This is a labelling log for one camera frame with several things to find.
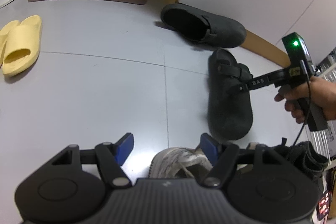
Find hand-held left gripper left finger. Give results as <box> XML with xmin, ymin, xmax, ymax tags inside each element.
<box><xmin>51</xmin><ymin>132</ymin><xmax>135</xmax><ymax>188</ymax></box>

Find person's right hand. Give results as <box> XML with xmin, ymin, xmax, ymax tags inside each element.
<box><xmin>274</xmin><ymin>74</ymin><xmax>336</xmax><ymax>125</ymax></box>

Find white sneaker beige laces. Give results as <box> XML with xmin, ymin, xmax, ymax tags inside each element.
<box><xmin>236</xmin><ymin>142</ymin><xmax>268</xmax><ymax>174</ymax></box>
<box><xmin>149</xmin><ymin>147</ymin><xmax>214</xmax><ymax>186</ymax></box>

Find yellow slide sandal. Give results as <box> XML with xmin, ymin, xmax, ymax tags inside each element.
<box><xmin>0</xmin><ymin>20</ymin><xmax>20</xmax><ymax>71</ymax></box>
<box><xmin>3</xmin><ymin>15</ymin><xmax>42</xmax><ymax>76</ymax></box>

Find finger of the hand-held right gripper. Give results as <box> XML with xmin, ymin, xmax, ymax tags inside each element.
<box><xmin>231</xmin><ymin>73</ymin><xmax>276</xmax><ymax>94</ymax></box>

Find dark grey suede clog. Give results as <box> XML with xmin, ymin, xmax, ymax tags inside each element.
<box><xmin>207</xmin><ymin>49</ymin><xmax>255</xmax><ymax>141</ymax></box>
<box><xmin>161</xmin><ymin>3</ymin><xmax>247</xmax><ymax>48</ymax></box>

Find smartphone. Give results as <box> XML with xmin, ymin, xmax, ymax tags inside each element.
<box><xmin>316</xmin><ymin>183</ymin><xmax>334</xmax><ymax>222</ymax></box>

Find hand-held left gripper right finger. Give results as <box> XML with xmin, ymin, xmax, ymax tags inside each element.
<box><xmin>199</xmin><ymin>134</ymin><xmax>286</xmax><ymax>188</ymax></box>

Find white shoe rack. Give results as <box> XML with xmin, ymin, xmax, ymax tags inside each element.
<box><xmin>310</xmin><ymin>47</ymin><xmax>336</xmax><ymax>164</ymax></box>

